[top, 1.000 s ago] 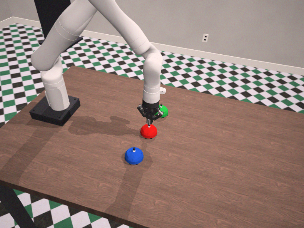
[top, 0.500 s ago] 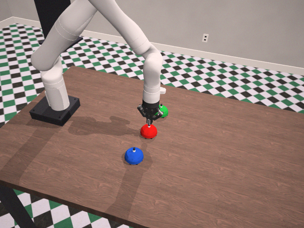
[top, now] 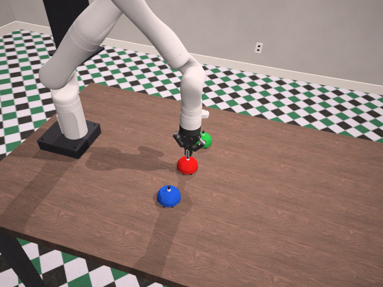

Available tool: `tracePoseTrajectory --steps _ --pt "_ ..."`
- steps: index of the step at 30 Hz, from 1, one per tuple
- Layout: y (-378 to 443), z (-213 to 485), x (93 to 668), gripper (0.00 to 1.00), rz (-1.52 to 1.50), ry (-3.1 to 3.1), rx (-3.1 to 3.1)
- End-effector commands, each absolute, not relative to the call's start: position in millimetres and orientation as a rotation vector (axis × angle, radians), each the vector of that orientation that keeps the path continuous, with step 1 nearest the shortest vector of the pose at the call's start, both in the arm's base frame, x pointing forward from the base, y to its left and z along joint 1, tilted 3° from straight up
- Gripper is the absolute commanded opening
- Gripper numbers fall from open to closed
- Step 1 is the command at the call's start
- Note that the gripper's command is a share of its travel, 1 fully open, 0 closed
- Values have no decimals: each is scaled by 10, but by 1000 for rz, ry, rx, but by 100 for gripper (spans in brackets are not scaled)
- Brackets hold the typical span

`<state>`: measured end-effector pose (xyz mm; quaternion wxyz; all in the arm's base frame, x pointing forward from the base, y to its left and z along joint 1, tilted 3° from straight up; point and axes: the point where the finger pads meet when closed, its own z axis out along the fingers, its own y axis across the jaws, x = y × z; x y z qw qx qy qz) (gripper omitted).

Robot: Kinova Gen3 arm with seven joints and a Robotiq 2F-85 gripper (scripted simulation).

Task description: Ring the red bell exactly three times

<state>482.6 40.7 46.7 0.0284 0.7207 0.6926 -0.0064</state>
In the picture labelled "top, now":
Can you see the blue dome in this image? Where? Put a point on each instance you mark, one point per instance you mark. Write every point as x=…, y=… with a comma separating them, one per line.
x=168, y=196

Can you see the green dome bell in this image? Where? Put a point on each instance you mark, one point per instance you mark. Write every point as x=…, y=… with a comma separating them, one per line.
x=207, y=138

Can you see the red dome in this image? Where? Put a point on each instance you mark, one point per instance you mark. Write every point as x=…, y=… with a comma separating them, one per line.
x=187, y=165

